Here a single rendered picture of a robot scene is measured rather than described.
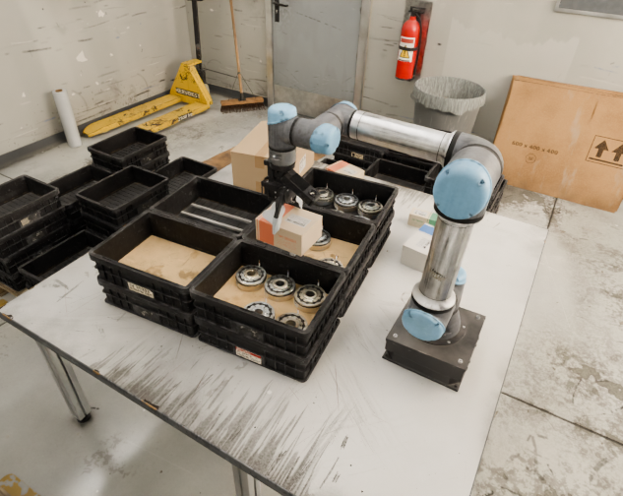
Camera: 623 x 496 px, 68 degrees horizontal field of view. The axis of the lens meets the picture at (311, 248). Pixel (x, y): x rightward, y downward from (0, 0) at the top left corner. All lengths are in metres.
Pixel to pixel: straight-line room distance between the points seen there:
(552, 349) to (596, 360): 0.22
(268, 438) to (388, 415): 0.35
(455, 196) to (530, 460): 1.55
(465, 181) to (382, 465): 0.76
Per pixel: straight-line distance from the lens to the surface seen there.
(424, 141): 1.20
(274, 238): 1.38
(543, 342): 2.84
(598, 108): 4.14
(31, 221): 2.80
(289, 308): 1.50
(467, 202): 1.04
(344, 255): 1.71
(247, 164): 2.27
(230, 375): 1.50
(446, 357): 1.47
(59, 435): 2.41
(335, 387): 1.47
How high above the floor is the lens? 1.89
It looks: 37 degrees down
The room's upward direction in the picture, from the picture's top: 2 degrees clockwise
